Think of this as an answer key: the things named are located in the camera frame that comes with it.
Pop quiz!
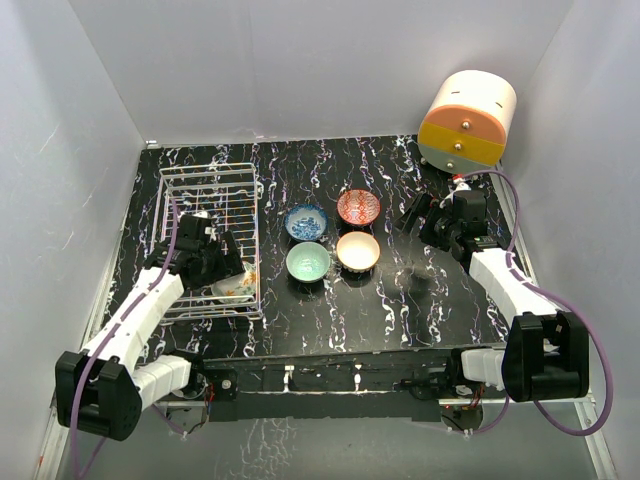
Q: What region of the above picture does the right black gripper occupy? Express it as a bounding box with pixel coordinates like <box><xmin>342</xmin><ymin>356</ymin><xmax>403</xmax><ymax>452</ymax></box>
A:
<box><xmin>393</xmin><ymin>193</ymin><xmax>461</xmax><ymax>252</ymax></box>

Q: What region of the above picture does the white bowl orange rim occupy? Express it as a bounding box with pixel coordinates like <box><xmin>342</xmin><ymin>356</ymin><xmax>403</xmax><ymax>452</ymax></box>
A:
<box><xmin>336</xmin><ymin>231</ymin><xmax>381</xmax><ymax>273</ymax></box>

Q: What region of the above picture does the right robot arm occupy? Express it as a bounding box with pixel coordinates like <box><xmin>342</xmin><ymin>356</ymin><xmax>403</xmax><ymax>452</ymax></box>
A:
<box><xmin>394</xmin><ymin>190</ymin><xmax>589</xmax><ymax>402</ymax></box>

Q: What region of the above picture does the aluminium frame rail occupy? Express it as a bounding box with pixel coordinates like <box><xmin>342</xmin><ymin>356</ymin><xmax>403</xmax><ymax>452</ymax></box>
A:
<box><xmin>34</xmin><ymin>164</ymin><xmax>619</xmax><ymax>480</ymax></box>

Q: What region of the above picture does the white floral bowl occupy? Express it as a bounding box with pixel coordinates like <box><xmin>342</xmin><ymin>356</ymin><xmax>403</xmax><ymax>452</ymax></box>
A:
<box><xmin>211</xmin><ymin>262</ymin><xmax>257</xmax><ymax>304</ymax></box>

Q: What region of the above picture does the blue patterned bowl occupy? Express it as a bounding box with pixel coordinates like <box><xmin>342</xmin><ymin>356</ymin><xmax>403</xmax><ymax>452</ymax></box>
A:
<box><xmin>285</xmin><ymin>204</ymin><xmax>328</xmax><ymax>242</ymax></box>

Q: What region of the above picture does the white wire dish rack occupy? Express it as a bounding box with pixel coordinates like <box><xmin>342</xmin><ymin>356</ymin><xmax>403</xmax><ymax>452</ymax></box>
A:
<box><xmin>150</xmin><ymin>162</ymin><xmax>262</xmax><ymax>322</ymax></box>

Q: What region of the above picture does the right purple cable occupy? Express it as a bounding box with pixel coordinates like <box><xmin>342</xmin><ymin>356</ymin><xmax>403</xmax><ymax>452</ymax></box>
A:
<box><xmin>467</xmin><ymin>169</ymin><xmax>615</xmax><ymax>436</ymax></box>

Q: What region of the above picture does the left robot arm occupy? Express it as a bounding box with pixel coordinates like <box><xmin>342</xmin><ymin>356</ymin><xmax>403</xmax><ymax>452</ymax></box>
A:
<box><xmin>55</xmin><ymin>214</ymin><xmax>245</xmax><ymax>441</ymax></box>

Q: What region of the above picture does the mint green bowl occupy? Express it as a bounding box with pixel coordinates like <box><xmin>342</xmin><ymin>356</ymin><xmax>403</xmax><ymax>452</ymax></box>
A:
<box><xmin>286</xmin><ymin>242</ymin><xmax>331</xmax><ymax>283</ymax></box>

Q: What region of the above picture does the round pastel drawer cabinet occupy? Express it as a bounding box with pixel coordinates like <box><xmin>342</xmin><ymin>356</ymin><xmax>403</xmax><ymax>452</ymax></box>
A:
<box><xmin>417</xmin><ymin>70</ymin><xmax>517</xmax><ymax>175</ymax></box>

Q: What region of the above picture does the red patterned bowl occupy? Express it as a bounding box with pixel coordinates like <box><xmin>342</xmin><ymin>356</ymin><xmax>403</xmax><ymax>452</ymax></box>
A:
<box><xmin>337</xmin><ymin>189</ymin><xmax>381</xmax><ymax>227</ymax></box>

